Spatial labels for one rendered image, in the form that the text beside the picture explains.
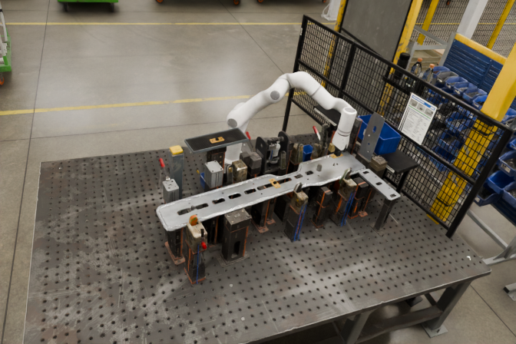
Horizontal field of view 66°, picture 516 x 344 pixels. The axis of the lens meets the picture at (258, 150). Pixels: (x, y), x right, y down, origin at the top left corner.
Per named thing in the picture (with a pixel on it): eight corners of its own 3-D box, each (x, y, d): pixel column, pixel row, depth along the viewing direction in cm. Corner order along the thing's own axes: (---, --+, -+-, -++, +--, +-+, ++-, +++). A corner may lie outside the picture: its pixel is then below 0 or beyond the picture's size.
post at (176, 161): (172, 212, 251) (172, 157, 226) (168, 204, 256) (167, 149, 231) (183, 209, 255) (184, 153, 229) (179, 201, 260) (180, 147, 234)
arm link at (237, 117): (241, 123, 279) (231, 134, 267) (230, 109, 277) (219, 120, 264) (294, 87, 249) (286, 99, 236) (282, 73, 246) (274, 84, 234)
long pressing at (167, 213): (168, 236, 198) (168, 234, 198) (153, 207, 213) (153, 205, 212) (368, 170, 264) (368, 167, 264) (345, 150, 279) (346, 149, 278)
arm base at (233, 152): (214, 149, 296) (217, 129, 284) (238, 146, 303) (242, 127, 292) (223, 166, 283) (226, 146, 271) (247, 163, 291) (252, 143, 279)
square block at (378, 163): (364, 204, 279) (379, 164, 258) (356, 197, 285) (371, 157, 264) (372, 201, 283) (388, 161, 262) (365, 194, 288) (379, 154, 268)
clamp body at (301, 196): (290, 243, 242) (300, 202, 222) (279, 229, 250) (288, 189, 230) (302, 239, 247) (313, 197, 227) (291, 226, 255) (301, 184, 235)
